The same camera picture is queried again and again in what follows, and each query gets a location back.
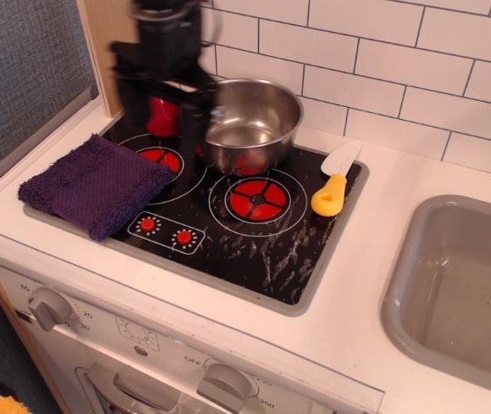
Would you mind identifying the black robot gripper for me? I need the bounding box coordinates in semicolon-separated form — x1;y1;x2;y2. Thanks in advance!
110;1;217;167

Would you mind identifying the purple terry cloth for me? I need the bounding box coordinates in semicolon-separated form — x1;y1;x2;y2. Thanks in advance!
18;135;174;242

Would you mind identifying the red toy pepper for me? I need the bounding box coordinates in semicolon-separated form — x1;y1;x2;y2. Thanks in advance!
146;97;180;138

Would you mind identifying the stainless steel pot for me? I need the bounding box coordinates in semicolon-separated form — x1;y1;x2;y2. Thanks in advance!
195;78;304;177

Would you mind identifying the black toy stovetop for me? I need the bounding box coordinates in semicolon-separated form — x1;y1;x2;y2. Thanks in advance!
101;116;368;317

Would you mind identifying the grey left oven knob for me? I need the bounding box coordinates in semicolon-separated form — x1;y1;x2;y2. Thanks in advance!
28;287;72;332

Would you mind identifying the grey oven knob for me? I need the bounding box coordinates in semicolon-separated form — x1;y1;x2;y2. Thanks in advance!
28;287;72;332
197;364;252;413

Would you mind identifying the grey right oven knob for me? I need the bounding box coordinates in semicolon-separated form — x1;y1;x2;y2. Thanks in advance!
197;364;252;413

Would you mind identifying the yellow orange object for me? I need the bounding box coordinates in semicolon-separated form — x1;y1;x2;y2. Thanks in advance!
0;397;30;414

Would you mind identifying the grey plastic sink basin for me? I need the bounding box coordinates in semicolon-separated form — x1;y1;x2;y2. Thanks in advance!
381;195;491;391

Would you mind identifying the wooden side post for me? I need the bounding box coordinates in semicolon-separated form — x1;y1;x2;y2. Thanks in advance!
76;0;138;118

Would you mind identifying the yellow handled toy knife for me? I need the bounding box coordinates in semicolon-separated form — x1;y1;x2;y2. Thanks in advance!
311;141;362;216

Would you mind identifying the grey oven door handle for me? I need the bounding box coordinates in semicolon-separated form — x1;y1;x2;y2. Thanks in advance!
86;364;192;413

